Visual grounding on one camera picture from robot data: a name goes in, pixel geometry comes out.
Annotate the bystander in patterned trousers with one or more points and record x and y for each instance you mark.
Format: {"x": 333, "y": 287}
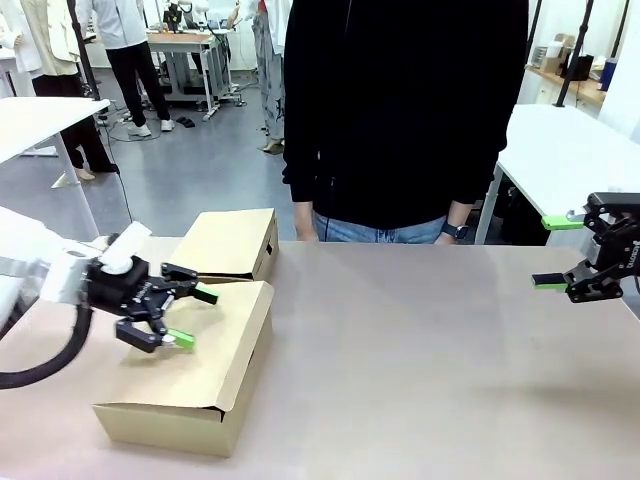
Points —
{"x": 270, "y": 75}

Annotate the person's left forearm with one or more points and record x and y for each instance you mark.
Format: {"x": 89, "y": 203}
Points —
{"x": 461, "y": 212}

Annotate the bystander in white jacket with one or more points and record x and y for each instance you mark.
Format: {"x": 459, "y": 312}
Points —
{"x": 125, "y": 55}

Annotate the grey drawer unit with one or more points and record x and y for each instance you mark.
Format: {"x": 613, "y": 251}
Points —
{"x": 539, "y": 56}

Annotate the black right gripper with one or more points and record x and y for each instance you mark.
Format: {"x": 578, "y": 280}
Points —
{"x": 617, "y": 245}

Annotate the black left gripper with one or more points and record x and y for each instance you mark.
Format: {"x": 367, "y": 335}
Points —
{"x": 120, "y": 290}

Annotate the black slippers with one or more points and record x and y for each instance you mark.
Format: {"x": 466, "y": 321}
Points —
{"x": 186, "y": 121}

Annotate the person's left hand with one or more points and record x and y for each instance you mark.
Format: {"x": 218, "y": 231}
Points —
{"x": 445, "y": 240}

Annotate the person's right forearm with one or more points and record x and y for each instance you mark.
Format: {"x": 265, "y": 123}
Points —
{"x": 303, "y": 212}

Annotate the bystander in cream coat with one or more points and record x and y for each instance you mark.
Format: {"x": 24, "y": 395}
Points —
{"x": 55, "y": 50}

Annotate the dark wrist watch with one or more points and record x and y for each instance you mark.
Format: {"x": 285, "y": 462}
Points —
{"x": 456, "y": 231}

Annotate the wooden counter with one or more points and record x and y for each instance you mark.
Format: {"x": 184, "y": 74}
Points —
{"x": 570, "y": 82}

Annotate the person in black sweater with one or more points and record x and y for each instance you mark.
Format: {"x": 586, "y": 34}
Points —
{"x": 405, "y": 110}

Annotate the blue bottle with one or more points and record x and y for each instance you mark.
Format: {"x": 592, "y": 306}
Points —
{"x": 608, "y": 75}

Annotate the white table with angled corner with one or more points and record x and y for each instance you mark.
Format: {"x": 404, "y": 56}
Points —
{"x": 560, "y": 155}

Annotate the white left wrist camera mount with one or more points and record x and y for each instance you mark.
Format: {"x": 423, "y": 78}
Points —
{"x": 122, "y": 247}

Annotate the person's right hand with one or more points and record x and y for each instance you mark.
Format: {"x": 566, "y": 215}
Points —
{"x": 306, "y": 234}

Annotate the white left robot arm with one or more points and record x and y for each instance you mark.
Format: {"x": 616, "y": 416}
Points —
{"x": 45, "y": 270}

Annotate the grey workbench wooden top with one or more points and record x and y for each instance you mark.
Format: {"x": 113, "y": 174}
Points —
{"x": 192, "y": 50}

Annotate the bystander in white coat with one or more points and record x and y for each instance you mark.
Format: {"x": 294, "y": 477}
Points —
{"x": 12, "y": 45}

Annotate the white table with round leg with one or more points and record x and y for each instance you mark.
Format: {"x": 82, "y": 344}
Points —
{"x": 35, "y": 125}

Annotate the small cardboard box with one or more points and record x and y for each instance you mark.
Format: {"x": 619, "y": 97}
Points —
{"x": 235, "y": 240}

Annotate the large cardboard box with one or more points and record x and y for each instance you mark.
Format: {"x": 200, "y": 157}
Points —
{"x": 200, "y": 380}

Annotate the black stand pole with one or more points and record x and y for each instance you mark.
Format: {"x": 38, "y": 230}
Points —
{"x": 82, "y": 45}
{"x": 572, "y": 55}

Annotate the black box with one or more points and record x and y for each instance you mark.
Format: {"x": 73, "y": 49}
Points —
{"x": 581, "y": 67}

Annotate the brown carton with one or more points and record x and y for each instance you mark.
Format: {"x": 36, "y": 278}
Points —
{"x": 557, "y": 57}

